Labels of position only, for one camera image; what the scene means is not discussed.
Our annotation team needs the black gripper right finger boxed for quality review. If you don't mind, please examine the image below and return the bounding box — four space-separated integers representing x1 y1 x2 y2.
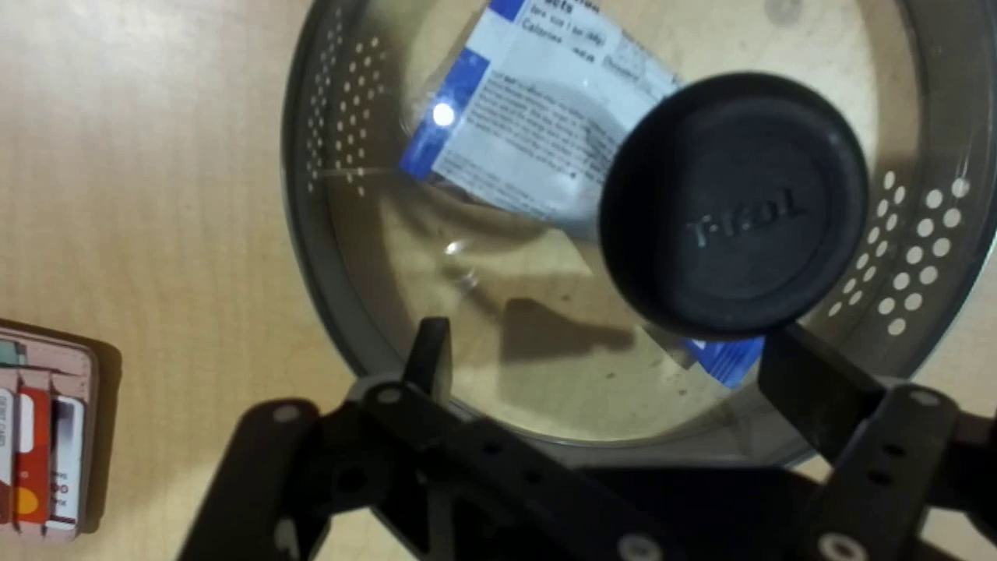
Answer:
756 325 884 463

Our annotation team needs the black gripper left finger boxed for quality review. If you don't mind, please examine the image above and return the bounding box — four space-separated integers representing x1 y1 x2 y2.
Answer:
401 317 453 396

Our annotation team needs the glass pot lid black knob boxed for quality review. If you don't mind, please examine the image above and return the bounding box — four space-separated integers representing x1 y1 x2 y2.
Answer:
282 0 997 463

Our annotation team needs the blue white packet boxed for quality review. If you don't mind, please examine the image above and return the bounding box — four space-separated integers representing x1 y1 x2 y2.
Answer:
398 0 771 393

